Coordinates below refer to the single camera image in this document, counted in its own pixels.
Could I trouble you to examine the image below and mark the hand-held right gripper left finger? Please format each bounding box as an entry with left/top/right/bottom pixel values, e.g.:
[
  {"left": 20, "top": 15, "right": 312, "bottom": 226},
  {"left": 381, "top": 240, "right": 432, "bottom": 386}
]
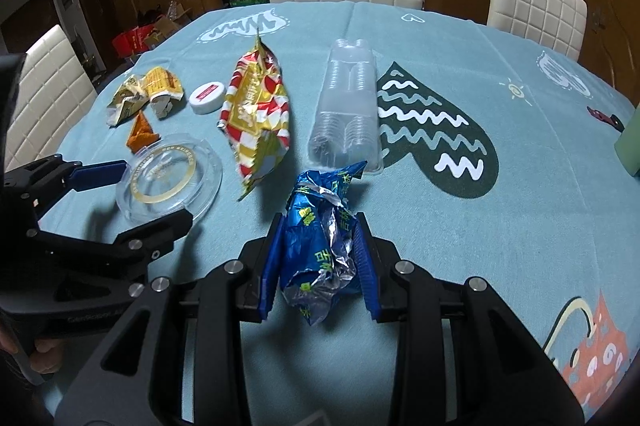
[{"left": 52, "top": 212, "right": 286, "bottom": 426}]

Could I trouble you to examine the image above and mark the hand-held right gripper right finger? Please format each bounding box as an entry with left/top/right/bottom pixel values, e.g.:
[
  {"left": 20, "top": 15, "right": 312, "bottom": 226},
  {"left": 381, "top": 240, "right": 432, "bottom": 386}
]
[{"left": 350, "top": 212, "right": 586, "bottom": 426}]

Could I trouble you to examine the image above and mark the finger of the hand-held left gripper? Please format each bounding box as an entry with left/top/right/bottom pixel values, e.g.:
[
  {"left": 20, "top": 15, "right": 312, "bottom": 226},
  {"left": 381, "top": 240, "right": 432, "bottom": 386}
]
[
  {"left": 27, "top": 208, "right": 193, "bottom": 278},
  {"left": 5, "top": 157, "right": 132, "bottom": 219}
]

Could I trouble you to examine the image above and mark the blue foil wrapper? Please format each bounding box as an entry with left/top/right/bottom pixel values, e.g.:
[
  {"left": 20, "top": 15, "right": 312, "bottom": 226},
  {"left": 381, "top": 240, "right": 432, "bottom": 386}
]
[{"left": 279, "top": 161, "right": 368, "bottom": 327}]

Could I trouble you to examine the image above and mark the clear round plastic lid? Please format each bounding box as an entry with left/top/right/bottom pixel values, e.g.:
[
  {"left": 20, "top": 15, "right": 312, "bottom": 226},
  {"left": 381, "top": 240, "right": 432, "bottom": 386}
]
[{"left": 115, "top": 132, "right": 223, "bottom": 223}]

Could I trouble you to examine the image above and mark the person's left hand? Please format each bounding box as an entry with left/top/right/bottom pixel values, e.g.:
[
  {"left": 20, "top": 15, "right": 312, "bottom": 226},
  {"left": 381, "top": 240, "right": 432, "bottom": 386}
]
[{"left": 30, "top": 338, "right": 63, "bottom": 374}]

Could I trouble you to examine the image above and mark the orange triangular wrapper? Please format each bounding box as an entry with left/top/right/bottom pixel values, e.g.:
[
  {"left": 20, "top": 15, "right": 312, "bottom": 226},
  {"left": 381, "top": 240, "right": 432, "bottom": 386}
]
[{"left": 125, "top": 113, "right": 161, "bottom": 154}]

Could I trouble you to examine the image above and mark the light blue printed tablecloth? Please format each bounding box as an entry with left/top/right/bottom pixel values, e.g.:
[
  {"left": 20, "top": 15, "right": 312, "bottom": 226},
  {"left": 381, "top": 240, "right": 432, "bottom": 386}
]
[{"left": 37, "top": 1, "right": 640, "bottom": 426}]

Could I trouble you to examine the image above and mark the crumpled yellow paper wrapper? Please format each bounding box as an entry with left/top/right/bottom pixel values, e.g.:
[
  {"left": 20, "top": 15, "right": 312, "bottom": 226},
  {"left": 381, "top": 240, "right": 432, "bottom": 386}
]
[{"left": 105, "top": 66, "right": 183, "bottom": 127}]

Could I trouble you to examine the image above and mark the small white jar cap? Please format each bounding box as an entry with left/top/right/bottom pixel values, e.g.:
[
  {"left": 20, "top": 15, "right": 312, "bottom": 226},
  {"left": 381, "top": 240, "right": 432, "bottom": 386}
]
[{"left": 189, "top": 81, "right": 227, "bottom": 114}]

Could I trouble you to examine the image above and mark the red and yellow snack bag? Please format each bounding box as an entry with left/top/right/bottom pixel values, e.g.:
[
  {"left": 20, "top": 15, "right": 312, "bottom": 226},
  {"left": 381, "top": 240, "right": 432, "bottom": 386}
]
[{"left": 216, "top": 33, "right": 292, "bottom": 202}]

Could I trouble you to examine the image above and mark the clear plastic blister tray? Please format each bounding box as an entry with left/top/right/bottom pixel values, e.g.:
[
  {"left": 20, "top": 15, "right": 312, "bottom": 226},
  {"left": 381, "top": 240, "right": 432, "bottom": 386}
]
[{"left": 306, "top": 37, "right": 385, "bottom": 177}]

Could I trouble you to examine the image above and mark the pile of cardboard boxes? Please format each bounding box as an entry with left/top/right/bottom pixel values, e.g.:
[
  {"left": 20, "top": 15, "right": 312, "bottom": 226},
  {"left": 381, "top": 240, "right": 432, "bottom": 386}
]
[{"left": 142, "top": 1, "right": 193, "bottom": 49}]

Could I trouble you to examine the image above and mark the small dark flat object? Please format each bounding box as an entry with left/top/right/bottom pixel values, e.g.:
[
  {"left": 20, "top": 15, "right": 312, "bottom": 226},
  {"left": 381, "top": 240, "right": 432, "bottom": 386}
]
[{"left": 586, "top": 106, "right": 626, "bottom": 129}]

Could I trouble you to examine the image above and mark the green cylindrical canister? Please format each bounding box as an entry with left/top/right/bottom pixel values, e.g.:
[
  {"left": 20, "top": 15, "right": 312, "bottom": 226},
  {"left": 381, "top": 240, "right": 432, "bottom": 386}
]
[{"left": 614, "top": 101, "right": 640, "bottom": 179}]

